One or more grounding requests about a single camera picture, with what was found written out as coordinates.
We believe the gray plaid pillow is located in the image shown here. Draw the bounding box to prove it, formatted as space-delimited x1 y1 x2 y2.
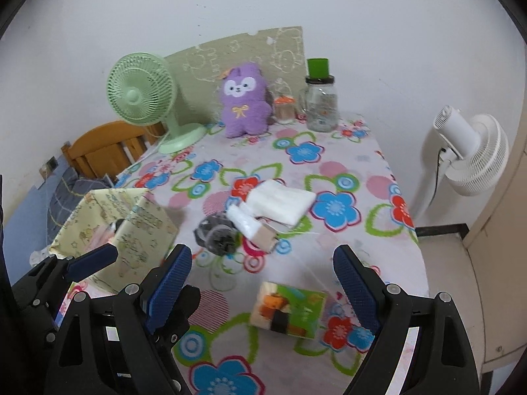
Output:
45 173 116 231

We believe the white floor fan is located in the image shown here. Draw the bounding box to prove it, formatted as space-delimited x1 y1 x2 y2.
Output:
414 105 510 231

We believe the white and beige rolled cloth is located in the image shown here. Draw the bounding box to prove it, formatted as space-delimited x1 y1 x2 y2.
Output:
226 203 278 253

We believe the glass jar with green lid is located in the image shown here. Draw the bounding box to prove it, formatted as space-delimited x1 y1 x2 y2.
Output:
298 58 339 132

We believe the green patterned board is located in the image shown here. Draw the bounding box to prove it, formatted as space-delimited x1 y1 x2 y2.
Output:
165 26 307 126

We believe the white towel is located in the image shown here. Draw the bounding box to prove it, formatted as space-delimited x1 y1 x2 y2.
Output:
246 180 317 227

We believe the beige door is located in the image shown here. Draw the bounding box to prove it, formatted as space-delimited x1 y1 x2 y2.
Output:
465 123 527 379

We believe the gray drawstring pouch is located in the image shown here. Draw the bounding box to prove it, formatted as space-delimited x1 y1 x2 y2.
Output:
194 211 239 256

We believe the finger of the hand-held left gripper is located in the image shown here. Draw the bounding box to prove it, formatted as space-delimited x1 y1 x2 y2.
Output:
158 286 202 344
12 243 120 307

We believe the purple plush toy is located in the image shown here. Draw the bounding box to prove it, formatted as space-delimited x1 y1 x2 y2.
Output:
218 63 274 138

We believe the yellow fabric storage box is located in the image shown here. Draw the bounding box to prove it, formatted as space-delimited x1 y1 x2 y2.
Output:
49 187 179 297

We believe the wooden headboard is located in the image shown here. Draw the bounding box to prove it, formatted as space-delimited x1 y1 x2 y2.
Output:
61 120 167 179

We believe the black floor fan cable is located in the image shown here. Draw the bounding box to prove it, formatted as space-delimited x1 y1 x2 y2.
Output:
428 146 449 215

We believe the floral tablecloth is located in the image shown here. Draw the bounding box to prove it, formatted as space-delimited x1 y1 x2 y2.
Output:
53 109 421 395

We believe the cartoon print tissue pack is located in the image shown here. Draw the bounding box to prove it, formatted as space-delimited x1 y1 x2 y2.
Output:
250 282 328 338

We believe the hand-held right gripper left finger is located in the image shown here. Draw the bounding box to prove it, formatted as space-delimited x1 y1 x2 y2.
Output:
53 244 194 395

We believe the blue bed sheet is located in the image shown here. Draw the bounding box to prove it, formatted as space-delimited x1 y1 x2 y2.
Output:
0 154 70 268

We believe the green desk fan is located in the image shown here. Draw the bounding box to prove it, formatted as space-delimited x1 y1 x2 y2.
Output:
107 52 207 155

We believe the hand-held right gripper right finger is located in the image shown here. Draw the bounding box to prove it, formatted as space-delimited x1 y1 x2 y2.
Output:
333 245 480 395

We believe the toothpick holder with orange lid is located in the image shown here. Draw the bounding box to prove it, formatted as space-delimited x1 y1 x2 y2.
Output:
274 94 296 125

